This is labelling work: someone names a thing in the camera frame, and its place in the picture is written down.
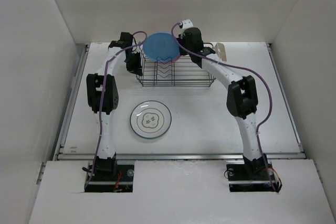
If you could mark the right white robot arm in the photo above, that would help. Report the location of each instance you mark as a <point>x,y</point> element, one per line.
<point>242,98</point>

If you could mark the blue plate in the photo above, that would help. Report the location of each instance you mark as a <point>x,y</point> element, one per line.
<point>160,44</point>

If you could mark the pink plate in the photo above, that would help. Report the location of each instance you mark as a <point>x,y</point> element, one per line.
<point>168,59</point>

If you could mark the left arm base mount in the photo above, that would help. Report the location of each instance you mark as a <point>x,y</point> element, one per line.
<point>107,176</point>

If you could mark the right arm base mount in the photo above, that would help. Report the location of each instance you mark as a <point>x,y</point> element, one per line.
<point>253,176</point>

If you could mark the wire dish rack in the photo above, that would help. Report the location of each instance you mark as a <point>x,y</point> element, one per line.
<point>182,73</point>

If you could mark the white flower pattern plate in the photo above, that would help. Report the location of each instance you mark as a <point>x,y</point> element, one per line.
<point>150,119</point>

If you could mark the beige cutlery holder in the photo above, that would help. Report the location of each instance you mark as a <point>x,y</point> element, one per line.
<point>220,50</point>

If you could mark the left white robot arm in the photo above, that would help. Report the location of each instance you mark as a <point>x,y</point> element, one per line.
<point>103,97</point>

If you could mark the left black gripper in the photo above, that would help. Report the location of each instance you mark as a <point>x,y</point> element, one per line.
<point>137,69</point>

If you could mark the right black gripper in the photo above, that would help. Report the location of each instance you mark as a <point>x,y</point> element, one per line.
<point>182,51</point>

